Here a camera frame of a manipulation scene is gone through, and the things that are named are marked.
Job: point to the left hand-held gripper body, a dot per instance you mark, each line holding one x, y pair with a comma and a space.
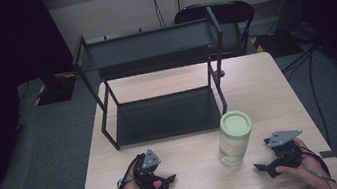
145, 172

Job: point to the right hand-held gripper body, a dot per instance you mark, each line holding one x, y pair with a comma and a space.
284, 151

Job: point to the clear jar with green lid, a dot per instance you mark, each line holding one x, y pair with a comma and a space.
234, 138

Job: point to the black metal two-tier shelf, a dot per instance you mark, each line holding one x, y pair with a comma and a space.
157, 76

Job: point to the person's right hand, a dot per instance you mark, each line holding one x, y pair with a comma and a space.
302, 172

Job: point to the grey tape piece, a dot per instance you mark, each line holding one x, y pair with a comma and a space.
332, 154

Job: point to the black floor base with striped tape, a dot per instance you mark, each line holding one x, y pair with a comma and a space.
278, 44

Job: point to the black stand base with striped tape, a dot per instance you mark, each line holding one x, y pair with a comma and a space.
54, 89

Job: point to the black chair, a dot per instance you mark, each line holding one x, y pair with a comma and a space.
229, 21

